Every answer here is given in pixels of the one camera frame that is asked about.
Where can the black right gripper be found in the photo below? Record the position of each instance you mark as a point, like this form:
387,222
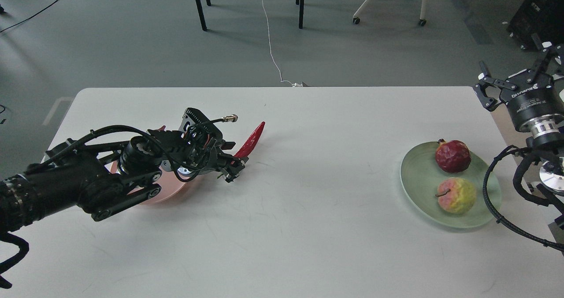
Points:
529,95

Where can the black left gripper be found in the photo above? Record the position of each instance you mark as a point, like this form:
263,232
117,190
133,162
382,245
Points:
196,148

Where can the red chili pepper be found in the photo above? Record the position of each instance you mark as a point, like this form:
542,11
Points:
251,142

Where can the dark red pomegranate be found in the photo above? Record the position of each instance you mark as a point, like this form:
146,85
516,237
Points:
452,156

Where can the green pink custard apple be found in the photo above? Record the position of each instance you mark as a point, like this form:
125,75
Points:
456,195

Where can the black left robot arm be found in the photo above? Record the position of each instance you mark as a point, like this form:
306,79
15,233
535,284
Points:
114,168

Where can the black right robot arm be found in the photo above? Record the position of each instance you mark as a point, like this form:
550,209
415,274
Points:
539,175

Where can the black equipment case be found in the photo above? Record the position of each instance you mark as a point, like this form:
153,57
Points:
545,18

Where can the pink plate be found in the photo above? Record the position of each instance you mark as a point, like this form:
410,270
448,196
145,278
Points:
172,190

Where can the green plate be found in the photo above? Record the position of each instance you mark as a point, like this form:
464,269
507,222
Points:
420,177

